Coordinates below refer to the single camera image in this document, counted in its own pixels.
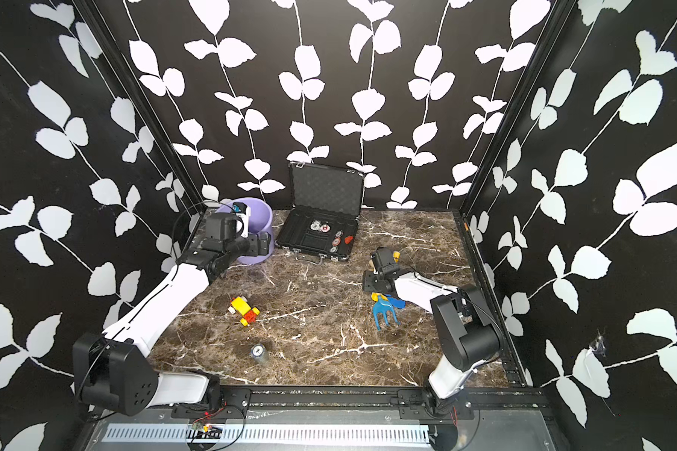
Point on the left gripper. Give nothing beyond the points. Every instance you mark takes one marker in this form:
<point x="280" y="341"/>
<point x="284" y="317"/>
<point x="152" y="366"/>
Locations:
<point x="255" y="248"/>

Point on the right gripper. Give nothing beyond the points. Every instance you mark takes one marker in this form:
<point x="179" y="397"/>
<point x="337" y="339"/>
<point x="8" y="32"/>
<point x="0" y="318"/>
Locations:
<point x="368" y="276"/>

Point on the blue rake yellow handle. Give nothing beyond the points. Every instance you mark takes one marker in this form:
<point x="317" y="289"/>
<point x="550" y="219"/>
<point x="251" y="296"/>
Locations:
<point x="384" y="311"/>

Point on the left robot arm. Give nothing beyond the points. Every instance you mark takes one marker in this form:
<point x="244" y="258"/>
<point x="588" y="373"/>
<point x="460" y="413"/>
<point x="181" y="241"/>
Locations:
<point x="112" y="370"/>

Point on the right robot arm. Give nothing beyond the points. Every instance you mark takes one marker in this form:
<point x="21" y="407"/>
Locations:
<point x="468" y="333"/>

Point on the purple plastic bucket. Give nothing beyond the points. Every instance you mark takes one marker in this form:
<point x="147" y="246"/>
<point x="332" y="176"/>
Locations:
<point x="261" y="220"/>

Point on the yellow red toy car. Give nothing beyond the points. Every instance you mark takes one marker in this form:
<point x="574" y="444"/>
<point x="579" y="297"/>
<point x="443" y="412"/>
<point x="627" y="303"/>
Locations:
<point x="247" y="313"/>

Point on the black poker chip case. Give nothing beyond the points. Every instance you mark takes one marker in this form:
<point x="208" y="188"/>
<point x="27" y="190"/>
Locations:
<point x="330" y="195"/>

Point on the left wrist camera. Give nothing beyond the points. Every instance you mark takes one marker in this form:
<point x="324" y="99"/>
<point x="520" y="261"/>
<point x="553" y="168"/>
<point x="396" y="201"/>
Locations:
<point x="242" y="213"/>

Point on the black mounting rail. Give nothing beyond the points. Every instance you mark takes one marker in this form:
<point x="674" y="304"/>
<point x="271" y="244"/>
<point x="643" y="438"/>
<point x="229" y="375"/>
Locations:
<point x="411" y="403"/>

